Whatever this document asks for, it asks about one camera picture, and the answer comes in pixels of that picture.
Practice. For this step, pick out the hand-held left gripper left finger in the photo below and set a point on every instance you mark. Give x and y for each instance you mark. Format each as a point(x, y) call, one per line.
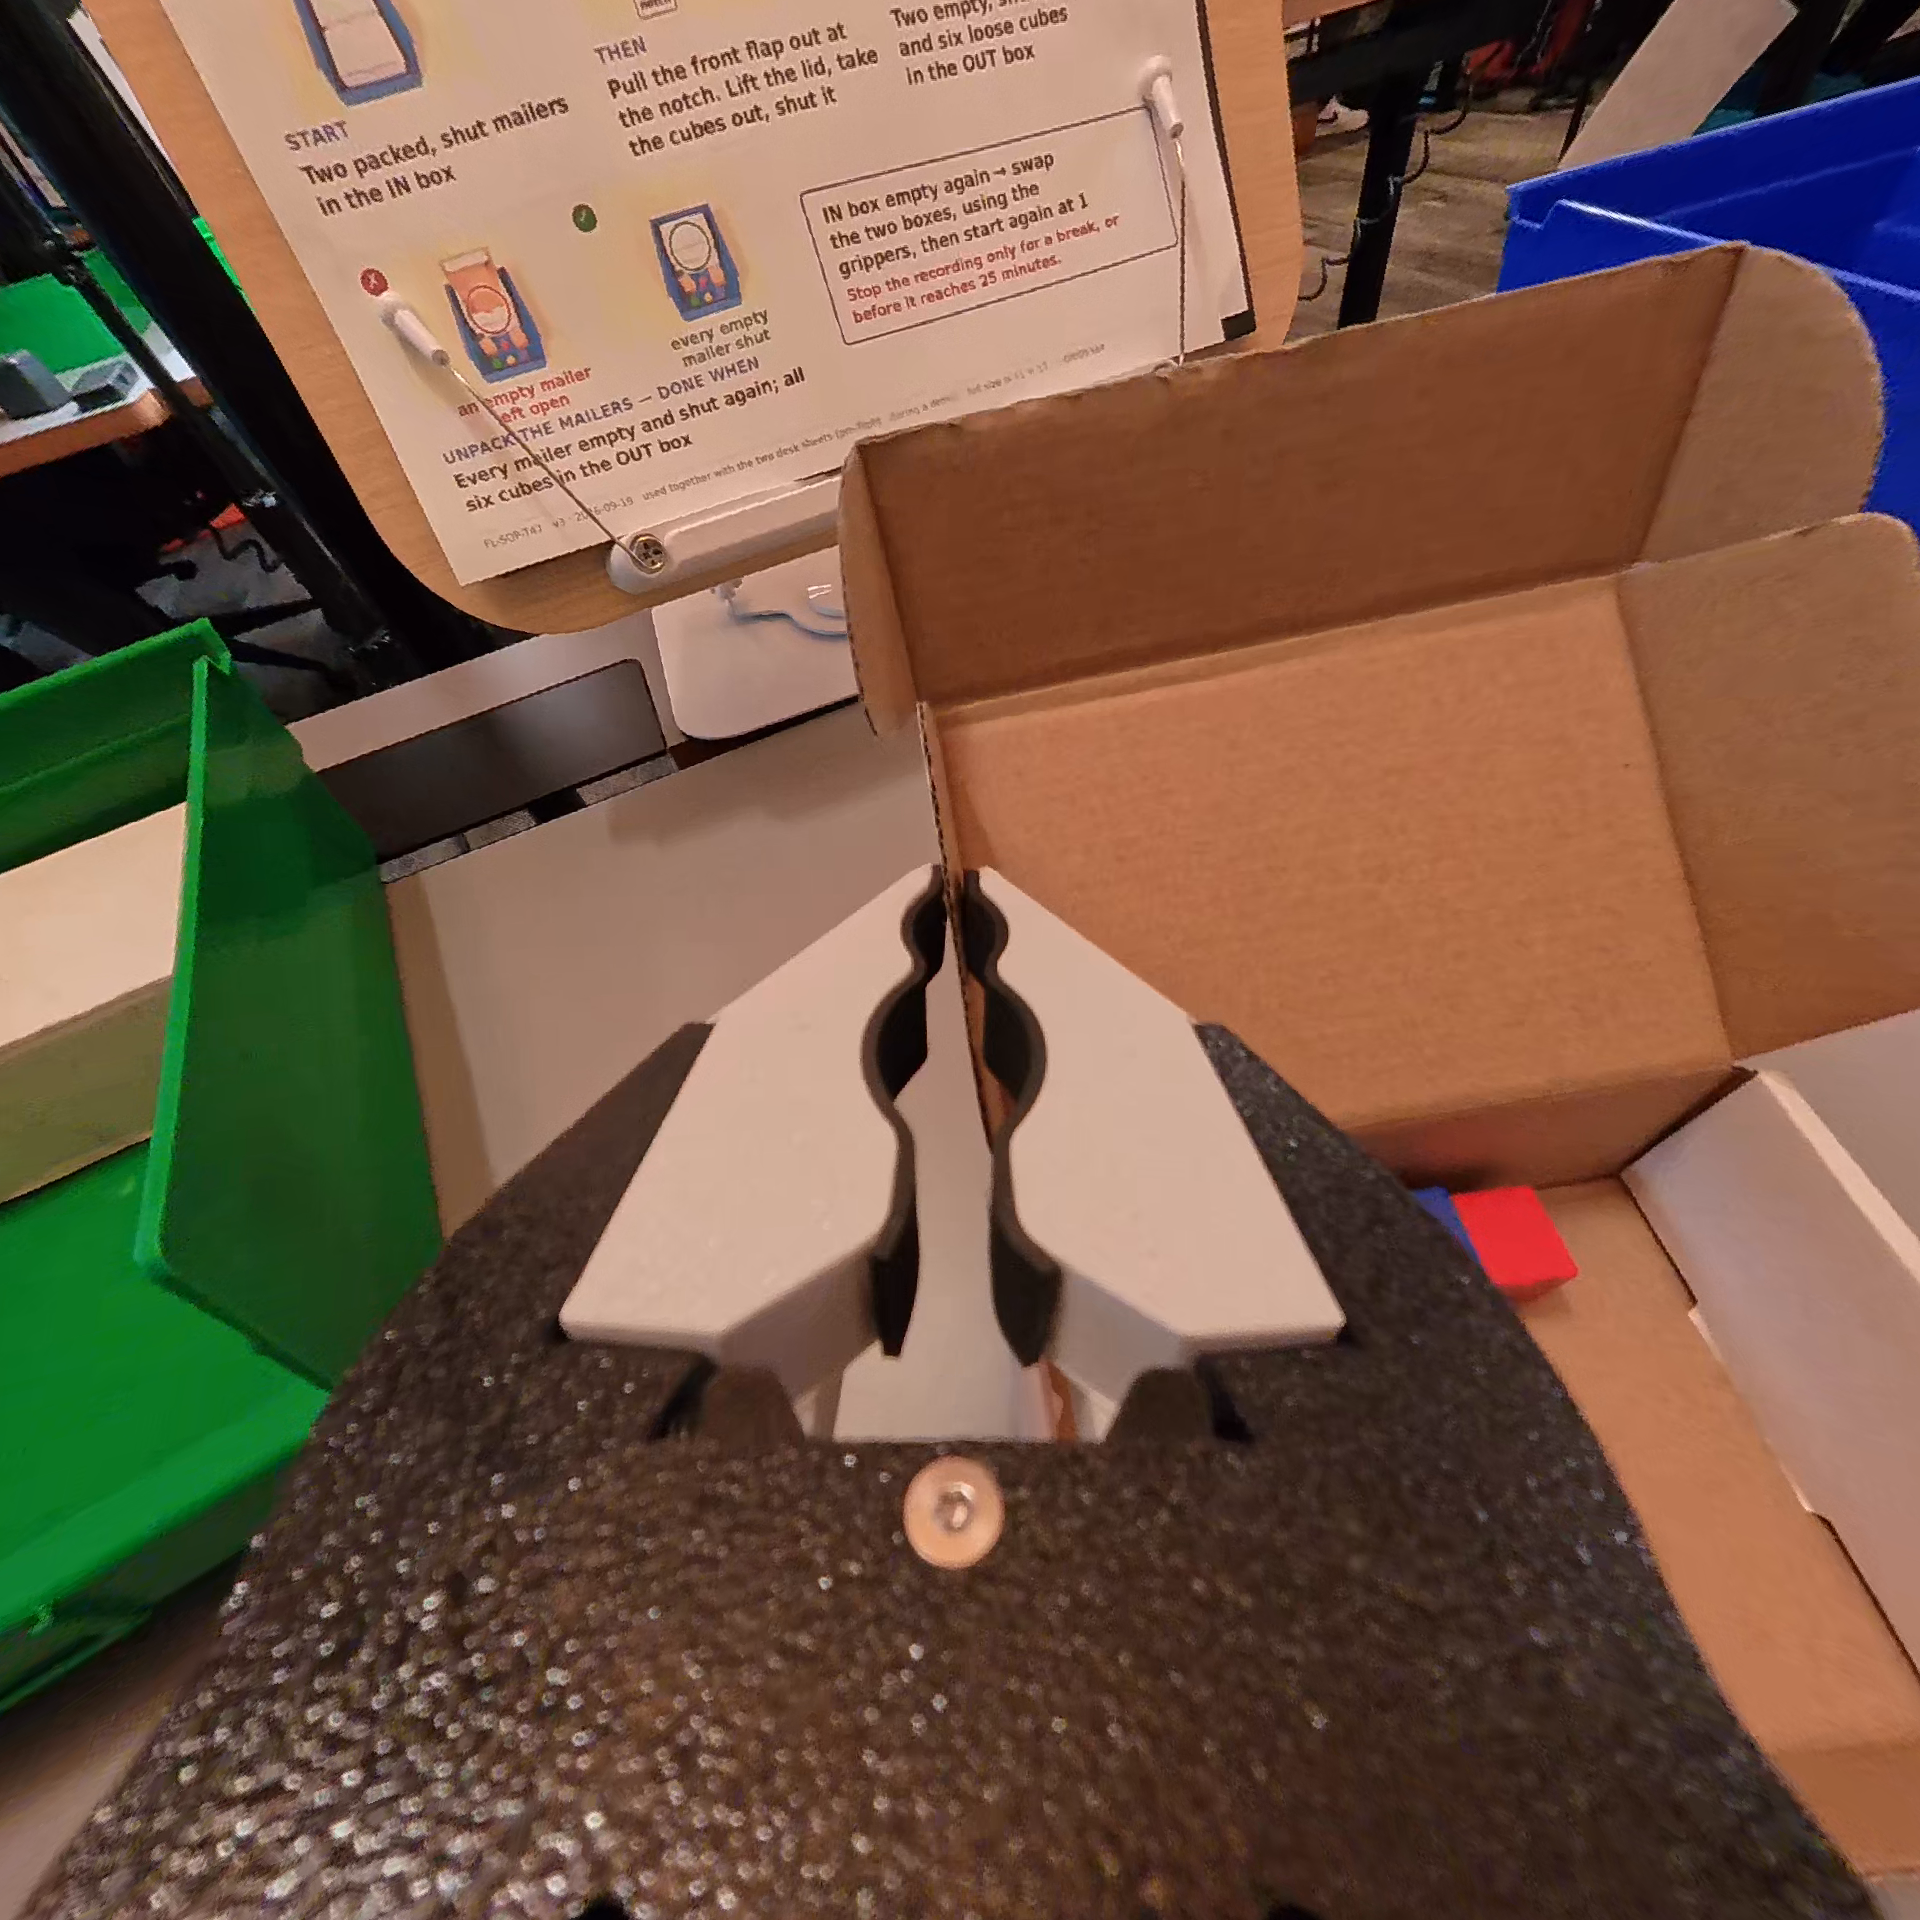
point(751, 1201)

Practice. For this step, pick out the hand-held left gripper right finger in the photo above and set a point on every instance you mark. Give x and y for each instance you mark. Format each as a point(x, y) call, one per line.
point(1171, 1201)

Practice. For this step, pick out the blue cube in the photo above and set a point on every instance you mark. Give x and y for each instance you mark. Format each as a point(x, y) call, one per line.
point(1444, 1213)

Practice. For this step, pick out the white cardboard mailer box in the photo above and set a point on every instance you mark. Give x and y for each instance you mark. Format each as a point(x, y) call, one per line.
point(77, 975)
point(1320, 901)

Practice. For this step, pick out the red cube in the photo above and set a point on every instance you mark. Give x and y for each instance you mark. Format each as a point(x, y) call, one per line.
point(1518, 1238)

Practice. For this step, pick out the green plastic bin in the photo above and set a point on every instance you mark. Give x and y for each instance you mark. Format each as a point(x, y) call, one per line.
point(225, 1201)

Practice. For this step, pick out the blue plastic bin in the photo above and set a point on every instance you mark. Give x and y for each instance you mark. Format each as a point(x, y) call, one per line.
point(1725, 224)

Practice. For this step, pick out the grey desk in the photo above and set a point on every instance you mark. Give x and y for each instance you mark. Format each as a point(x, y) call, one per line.
point(525, 975)

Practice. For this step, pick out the printed instruction sheet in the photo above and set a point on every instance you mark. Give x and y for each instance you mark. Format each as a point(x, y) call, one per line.
point(751, 224)

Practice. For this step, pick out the wooden instruction board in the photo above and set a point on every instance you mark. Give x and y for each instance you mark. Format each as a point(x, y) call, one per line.
point(1277, 150)

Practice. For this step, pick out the black stand pole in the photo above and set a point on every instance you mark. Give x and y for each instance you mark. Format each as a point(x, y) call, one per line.
point(149, 301)

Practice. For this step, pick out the white panel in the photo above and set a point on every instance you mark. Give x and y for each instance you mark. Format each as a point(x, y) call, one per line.
point(1665, 75)

